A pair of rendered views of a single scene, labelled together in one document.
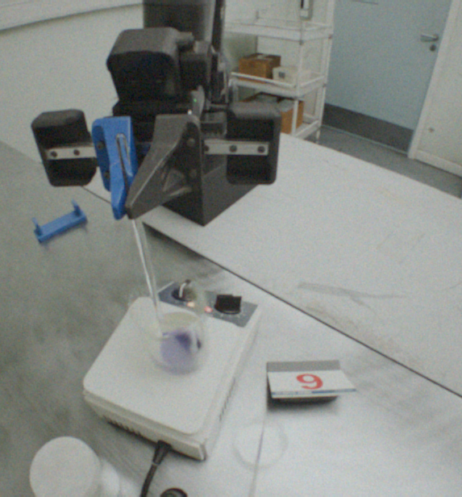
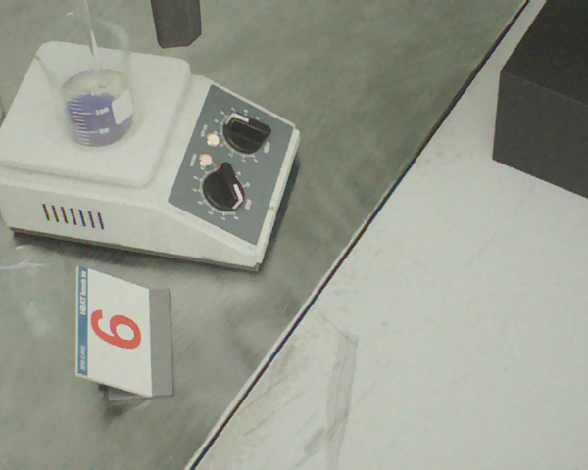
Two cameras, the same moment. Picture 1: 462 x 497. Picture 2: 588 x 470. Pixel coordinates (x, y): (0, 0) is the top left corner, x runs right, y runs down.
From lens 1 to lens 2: 0.84 m
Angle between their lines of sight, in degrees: 56
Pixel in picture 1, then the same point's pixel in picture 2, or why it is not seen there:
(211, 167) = (549, 80)
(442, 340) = not seen: outside the picture
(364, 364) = (166, 440)
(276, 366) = (159, 300)
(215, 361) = (86, 160)
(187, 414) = (14, 143)
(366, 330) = (241, 450)
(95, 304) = (258, 48)
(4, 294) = not seen: outside the picture
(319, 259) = (430, 374)
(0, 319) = not seen: outside the picture
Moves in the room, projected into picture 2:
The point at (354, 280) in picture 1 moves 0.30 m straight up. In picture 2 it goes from (375, 441) to (371, 149)
